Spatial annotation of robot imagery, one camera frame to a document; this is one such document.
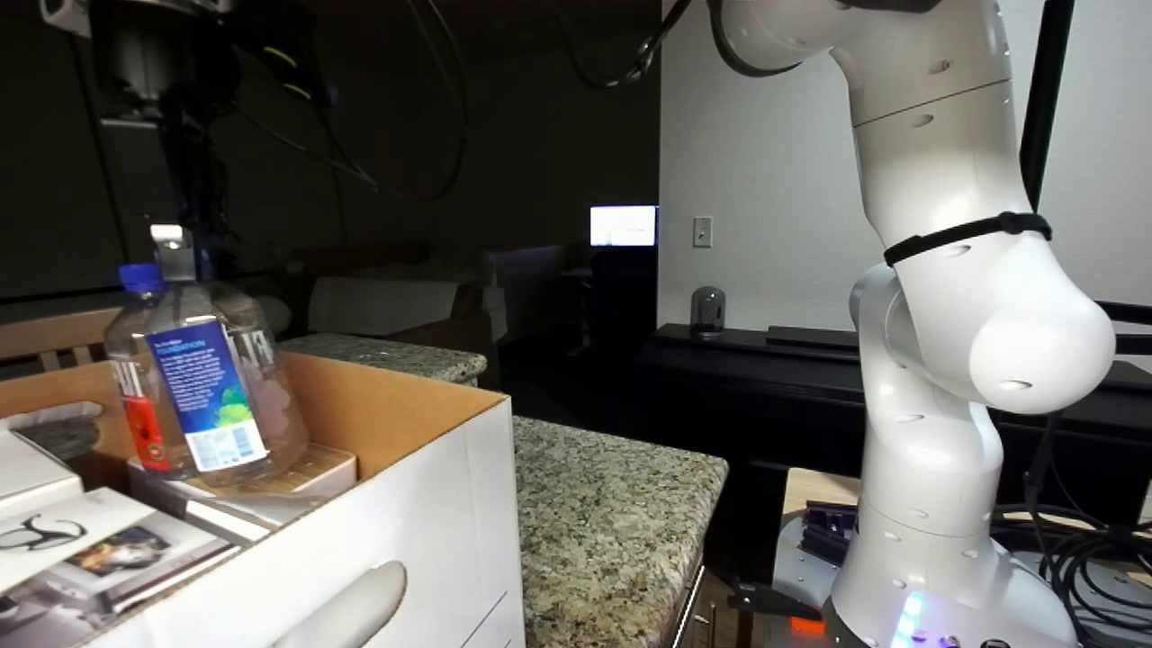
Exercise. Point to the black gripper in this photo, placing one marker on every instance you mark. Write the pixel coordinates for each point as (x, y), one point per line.
(165, 64)

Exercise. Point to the clear water bottle blue cap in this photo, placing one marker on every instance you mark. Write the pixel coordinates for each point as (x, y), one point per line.
(220, 372)

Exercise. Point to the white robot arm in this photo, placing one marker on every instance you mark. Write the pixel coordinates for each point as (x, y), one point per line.
(962, 318)

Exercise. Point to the clear bottle blue cap in box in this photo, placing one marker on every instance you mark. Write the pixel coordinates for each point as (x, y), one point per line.
(134, 375)

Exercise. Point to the white cardboard box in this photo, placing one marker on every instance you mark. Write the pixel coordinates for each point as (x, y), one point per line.
(419, 552)

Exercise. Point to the grey sofa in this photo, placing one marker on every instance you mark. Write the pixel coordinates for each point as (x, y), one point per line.
(386, 305)

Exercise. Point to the wooden chair back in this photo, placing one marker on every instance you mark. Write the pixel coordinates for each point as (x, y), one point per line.
(53, 342)

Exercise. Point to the tan paperback book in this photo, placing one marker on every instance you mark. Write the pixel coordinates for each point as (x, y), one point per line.
(251, 508)

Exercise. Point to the lit computer monitor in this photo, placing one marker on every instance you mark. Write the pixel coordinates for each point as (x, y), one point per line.
(626, 223)

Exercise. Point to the magazine with photo cover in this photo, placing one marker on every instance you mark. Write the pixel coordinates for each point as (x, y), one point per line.
(77, 567)

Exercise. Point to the black low cabinet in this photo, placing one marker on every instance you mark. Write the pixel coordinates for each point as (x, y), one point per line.
(797, 397)

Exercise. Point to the white wall outlet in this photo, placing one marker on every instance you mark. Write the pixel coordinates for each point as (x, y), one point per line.
(701, 233)

